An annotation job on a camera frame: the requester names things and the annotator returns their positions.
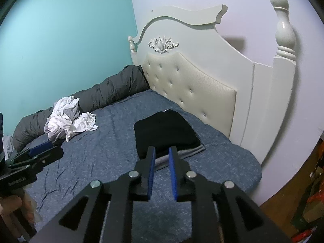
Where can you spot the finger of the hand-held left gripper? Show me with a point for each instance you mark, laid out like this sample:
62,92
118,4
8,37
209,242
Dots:
40,148
48,155

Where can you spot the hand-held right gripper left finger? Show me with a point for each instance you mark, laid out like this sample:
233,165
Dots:
151,172

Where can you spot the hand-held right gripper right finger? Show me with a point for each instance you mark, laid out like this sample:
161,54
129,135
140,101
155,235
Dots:
173,172

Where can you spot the black sweater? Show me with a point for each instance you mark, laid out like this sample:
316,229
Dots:
164,131

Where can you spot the person's left hand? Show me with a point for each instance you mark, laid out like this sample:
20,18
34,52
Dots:
12,207

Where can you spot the folded grey garment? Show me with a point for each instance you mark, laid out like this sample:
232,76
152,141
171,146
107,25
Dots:
187,153

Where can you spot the pale grey cloth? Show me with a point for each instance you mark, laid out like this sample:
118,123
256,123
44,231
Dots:
7,146

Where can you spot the white crumpled shirt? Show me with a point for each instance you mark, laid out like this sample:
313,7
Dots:
83,124

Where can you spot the light grey crumpled garment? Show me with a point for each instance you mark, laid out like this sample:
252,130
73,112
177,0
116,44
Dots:
70,111

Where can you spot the bed with blue sheet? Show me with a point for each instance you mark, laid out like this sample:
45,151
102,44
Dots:
101,151

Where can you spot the dark grey rolled duvet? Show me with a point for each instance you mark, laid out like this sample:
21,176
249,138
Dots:
106,91

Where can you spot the cream tufted headboard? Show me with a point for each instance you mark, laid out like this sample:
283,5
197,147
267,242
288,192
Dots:
197,55

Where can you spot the brown cardboard box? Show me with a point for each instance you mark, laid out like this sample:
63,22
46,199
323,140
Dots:
313,210

